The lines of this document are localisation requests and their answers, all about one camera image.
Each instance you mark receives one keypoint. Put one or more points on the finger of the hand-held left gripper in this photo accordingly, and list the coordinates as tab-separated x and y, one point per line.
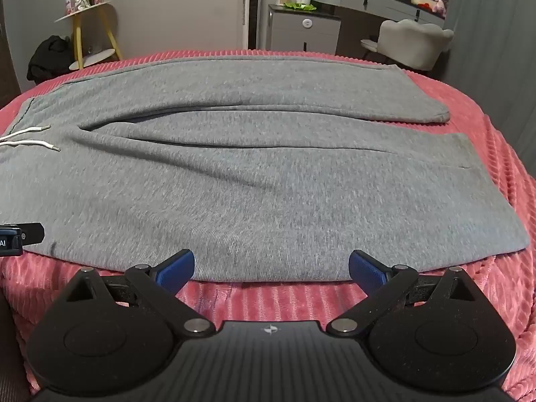
34	233

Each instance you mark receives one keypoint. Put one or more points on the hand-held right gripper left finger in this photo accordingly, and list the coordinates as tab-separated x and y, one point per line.
179	267

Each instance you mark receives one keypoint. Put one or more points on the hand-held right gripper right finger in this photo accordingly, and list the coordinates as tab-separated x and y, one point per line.
367	268

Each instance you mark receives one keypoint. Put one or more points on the grey pants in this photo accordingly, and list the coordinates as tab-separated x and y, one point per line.
251	176

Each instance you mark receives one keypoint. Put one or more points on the pink ribbed blanket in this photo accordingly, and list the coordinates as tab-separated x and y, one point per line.
494	297

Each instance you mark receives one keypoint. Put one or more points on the black bag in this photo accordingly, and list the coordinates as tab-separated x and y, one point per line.
48	60

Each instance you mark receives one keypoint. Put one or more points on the yellow legged side table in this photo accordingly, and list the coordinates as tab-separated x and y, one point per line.
77	37

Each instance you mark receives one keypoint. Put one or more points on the grey bedside cabinet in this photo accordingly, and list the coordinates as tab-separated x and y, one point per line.
303	29

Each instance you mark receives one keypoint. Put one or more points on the grey vanity desk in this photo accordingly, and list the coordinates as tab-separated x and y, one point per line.
377	4

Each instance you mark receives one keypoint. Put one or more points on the white tower fan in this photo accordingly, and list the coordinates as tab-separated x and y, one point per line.
251	8

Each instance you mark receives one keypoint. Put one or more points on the green packet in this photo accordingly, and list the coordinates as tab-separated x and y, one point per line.
299	6

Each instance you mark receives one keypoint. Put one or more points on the pink plush toy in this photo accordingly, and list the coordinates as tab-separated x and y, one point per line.
440	3

